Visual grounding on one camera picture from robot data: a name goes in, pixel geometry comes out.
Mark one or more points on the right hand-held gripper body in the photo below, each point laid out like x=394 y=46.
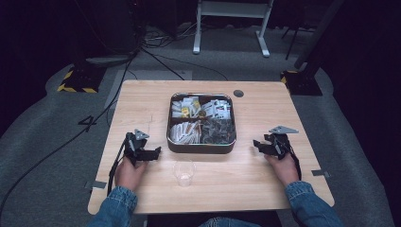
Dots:
x=282 y=143

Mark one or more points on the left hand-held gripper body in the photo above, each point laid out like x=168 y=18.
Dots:
x=134 y=148

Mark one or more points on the clear plastic cup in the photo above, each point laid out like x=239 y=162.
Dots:
x=184 y=175

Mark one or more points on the square metal compartment tray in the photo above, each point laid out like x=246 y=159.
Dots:
x=201 y=148

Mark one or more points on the person's right hand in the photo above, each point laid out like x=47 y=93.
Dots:
x=287 y=170

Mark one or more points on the person's left hand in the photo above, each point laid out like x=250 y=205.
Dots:
x=127 y=175

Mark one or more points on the white packets in tray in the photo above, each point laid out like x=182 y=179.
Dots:
x=218 y=132

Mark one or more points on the grey tape piece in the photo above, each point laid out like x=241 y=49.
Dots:
x=320 y=173
x=97 y=185

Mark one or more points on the pile of white yellow packets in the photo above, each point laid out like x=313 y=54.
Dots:
x=186 y=107

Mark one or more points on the round grey table grommet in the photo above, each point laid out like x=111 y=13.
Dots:
x=238 y=93

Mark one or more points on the black yellow striped stand base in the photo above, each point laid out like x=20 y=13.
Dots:
x=80 y=80
x=302 y=83

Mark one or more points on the person's legs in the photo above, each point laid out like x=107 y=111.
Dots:
x=230 y=223

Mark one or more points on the black tripod leg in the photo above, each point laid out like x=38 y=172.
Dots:
x=291 y=44

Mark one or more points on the dark stand column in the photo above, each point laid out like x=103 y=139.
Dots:
x=110 y=28

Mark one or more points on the grey slanted metal post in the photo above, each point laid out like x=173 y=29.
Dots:
x=318 y=34

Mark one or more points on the white metal stand frame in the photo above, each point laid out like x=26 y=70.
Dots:
x=231 y=9

